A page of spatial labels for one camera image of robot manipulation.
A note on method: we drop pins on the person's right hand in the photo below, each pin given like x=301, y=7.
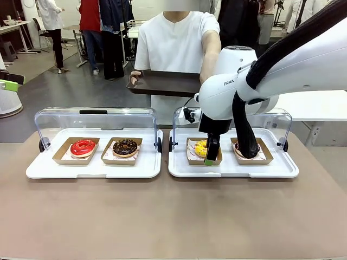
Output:
x=134, y=77

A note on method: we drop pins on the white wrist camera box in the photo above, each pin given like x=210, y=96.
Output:
x=183, y=116

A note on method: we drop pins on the bystander in black clothes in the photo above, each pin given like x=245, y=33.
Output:
x=238, y=24

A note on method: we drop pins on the grey plastic stool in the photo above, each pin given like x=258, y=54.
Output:
x=8, y=52

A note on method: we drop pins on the red glazed donut in tray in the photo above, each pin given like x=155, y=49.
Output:
x=58, y=158

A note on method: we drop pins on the bystander in dark blue clothes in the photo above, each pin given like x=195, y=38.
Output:
x=114, y=40

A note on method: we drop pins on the white display case tray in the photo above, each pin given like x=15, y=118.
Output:
x=92, y=170
x=230, y=170

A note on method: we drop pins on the green plastic block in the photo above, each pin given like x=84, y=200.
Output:
x=12, y=84

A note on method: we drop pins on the clear display case lid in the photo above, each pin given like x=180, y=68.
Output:
x=54, y=119
x=282, y=122

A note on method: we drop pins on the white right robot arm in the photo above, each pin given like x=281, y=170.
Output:
x=298, y=62

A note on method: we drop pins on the person in white shirt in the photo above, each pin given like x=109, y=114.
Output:
x=173, y=46

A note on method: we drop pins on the black office chair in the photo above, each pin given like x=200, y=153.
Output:
x=40, y=32

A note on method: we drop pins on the bystander in white shirt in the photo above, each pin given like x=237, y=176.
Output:
x=294, y=16

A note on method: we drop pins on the person's left forearm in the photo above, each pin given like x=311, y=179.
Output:
x=210, y=59

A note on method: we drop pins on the chocolate donut in cardboard tray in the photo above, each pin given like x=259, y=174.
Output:
x=107, y=160

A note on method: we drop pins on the brown cardboard donut box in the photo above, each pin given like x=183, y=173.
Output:
x=191, y=161

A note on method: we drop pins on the yellow glazed donut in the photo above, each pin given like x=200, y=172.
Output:
x=200, y=150

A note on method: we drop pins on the dark brown serving tray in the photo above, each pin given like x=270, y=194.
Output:
x=168, y=84

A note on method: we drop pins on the white desk with legs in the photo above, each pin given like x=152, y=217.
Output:
x=13, y=27

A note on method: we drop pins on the purple sprinkled donut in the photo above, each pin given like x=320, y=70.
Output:
x=236, y=149

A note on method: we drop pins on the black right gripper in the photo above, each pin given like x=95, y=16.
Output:
x=215, y=125

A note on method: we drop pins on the bystander in white coat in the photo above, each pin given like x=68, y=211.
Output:
x=51, y=24

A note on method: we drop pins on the sprinkled chocolate donut in tray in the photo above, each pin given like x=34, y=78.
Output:
x=267, y=157

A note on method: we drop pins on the bystander in red jacket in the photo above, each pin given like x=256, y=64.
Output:
x=90, y=29

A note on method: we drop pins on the bystander in beige trousers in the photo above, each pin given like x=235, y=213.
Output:
x=267, y=24

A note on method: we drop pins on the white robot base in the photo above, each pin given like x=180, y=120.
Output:
x=8, y=100

